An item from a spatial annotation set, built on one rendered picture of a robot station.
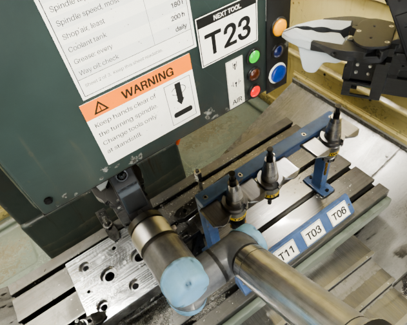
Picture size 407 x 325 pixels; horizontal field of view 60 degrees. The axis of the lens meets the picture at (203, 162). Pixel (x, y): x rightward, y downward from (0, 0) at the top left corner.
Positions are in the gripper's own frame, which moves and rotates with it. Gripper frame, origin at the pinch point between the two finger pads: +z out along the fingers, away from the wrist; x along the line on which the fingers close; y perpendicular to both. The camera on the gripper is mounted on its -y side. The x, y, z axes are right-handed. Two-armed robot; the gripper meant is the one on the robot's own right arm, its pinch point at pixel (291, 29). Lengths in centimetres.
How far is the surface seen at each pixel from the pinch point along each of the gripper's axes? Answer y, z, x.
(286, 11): -1.8, 1.4, 1.6
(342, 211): 72, -14, 22
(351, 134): 44, -11, 28
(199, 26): -5.4, 8.7, -10.9
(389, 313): 95, -35, 5
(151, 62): -3.7, 12.5, -17.3
